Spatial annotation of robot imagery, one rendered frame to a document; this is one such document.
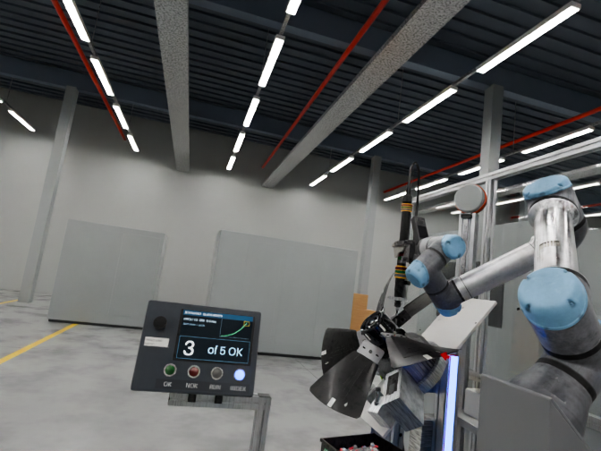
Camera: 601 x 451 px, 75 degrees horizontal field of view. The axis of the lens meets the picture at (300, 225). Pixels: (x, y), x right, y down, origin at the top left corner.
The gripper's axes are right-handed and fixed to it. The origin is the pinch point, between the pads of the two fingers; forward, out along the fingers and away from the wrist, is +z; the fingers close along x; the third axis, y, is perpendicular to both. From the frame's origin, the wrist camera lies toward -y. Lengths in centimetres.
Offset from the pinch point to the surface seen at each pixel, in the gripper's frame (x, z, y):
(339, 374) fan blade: -18, 2, 50
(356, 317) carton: 309, 754, 88
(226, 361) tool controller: -64, -46, 38
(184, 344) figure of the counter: -74, -45, 35
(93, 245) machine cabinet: -274, 704, 5
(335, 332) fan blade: -11, 30, 39
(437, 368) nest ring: 16.5, -6.5, 43.4
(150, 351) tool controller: -81, -45, 37
